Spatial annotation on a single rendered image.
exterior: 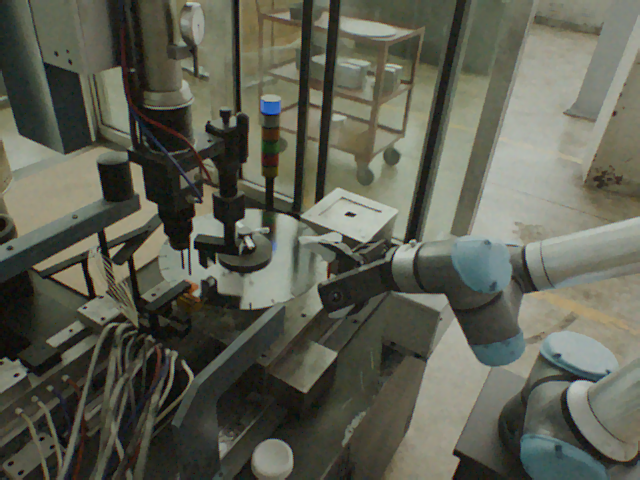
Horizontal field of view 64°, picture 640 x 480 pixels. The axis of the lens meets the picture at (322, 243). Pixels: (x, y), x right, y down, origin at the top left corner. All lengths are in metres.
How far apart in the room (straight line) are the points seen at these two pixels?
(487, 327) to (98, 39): 0.61
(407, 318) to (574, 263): 0.40
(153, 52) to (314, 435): 0.68
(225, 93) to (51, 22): 0.85
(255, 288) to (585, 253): 0.54
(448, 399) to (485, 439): 1.04
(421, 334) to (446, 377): 1.08
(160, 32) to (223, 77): 0.82
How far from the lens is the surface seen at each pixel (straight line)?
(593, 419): 0.81
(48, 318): 1.15
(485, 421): 1.09
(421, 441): 1.95
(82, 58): 0.72
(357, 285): 0.77
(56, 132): 0.83
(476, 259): 0.67
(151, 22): 0.71
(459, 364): 2.23
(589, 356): 0.95
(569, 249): 0.81
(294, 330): 1.02
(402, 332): 1.12
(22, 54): 0.83
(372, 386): 1.08
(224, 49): 1.50
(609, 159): 3.92
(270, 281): 0.97
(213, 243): 0.94
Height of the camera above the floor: 1.57
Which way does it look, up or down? 35 degrees down
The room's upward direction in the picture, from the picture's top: 5 degrees clockwise
